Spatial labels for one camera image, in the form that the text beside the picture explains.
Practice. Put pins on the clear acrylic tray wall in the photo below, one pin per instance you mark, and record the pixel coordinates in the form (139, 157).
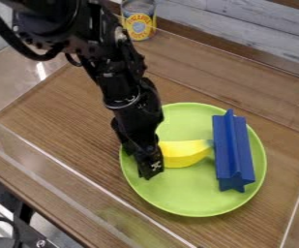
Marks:
(98, 219)

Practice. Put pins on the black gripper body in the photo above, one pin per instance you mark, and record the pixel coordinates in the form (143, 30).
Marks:
(140, 108)

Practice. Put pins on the blue star-shaped block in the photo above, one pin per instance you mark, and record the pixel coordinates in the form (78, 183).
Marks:
(232, 152)

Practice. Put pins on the black metal stand base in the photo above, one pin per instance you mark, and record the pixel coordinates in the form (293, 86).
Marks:
(28, 238)

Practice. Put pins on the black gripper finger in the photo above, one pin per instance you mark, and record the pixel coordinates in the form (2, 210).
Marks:
(150, 163)
(123, 130)

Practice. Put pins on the yellow labelled tin can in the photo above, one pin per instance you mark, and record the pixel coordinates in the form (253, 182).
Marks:
(139, 18)

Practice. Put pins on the green round plate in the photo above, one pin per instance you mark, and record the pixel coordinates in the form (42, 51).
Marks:
(187, 191)

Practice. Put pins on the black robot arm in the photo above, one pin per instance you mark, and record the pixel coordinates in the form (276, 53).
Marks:
(82, 27)

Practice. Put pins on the yellow toy banana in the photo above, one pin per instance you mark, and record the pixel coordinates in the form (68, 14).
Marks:
(182, 153)

